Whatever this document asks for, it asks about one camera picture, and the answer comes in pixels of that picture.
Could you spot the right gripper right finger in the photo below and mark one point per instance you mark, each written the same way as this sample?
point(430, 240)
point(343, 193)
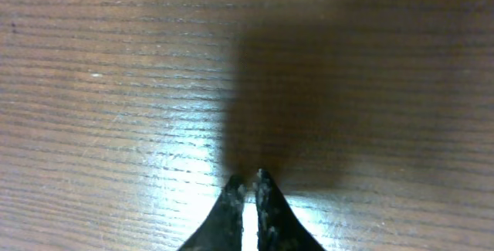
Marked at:
point(278, 227)

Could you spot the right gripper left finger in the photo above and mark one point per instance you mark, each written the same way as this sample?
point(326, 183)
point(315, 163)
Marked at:
point(222, 228)

